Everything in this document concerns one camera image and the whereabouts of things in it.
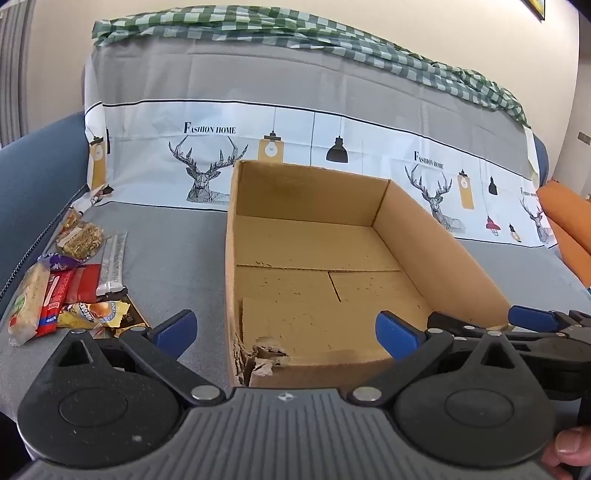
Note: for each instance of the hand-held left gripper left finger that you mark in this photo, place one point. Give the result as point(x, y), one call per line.
point(178, 327)

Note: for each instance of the peanut packet with green label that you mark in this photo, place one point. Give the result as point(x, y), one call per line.
point(27, 300)

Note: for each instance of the golden candy with red ends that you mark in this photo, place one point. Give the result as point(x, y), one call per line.
point(70, 220)

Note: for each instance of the yellow snack packet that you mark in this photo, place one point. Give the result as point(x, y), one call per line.
point(92, 313)

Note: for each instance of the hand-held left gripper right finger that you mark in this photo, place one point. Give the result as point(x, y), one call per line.
point(397, 334)

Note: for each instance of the red and white snack packet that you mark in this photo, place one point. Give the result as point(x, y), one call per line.
point(53, 300)

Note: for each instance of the framed wall picture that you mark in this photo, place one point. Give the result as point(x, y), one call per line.
point(538, 7)

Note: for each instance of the dark brown snack packet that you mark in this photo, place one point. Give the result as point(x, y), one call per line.
point(136, 318)

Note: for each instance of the person's right hand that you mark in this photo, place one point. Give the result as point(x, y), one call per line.
point(570, 445)

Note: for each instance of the blue sofa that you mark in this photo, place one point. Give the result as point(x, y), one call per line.
point(37, 184)

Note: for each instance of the purple snack packet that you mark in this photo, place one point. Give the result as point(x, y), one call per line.
point(62, 261)

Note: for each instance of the brown cardboard box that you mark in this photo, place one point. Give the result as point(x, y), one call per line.
point(300, 240)

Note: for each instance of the orange cushion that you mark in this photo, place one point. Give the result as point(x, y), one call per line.
point(568, 217)

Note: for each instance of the grey curtain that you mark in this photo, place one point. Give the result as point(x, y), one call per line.
point(11, 69)

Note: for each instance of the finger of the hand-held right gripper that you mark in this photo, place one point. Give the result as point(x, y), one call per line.
point(531, 318)
point(457, 325)

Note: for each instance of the green checked cloth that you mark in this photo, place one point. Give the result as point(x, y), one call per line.
point(277, 27)

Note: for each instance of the clear peanut brittle packet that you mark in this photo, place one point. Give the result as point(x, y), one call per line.
point(83, 241)

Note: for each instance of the long silver snack packet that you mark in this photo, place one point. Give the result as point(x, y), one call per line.
point(113, 263)

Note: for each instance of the wall switch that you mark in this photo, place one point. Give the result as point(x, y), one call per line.
point(584, 137)

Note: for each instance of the dark red snack packet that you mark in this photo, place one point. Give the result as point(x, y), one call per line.
point(87, 284)

